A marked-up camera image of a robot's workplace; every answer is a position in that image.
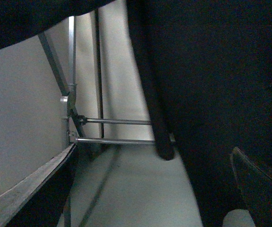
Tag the dark table edge board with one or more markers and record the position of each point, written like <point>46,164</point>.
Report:
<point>42,198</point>

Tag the black t-shirt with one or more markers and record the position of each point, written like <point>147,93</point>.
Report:
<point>206,72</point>

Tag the lower steel rod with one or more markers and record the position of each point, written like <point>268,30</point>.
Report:
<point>115,141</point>

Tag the upper steel rod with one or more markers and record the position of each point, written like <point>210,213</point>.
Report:
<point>84,120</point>

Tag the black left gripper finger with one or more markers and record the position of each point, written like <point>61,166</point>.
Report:
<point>254,180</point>

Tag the steel rod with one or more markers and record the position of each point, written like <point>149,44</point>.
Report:
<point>84,120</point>
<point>115,141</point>

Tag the grey metal rack frame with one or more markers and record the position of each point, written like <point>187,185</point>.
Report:
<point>67,86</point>

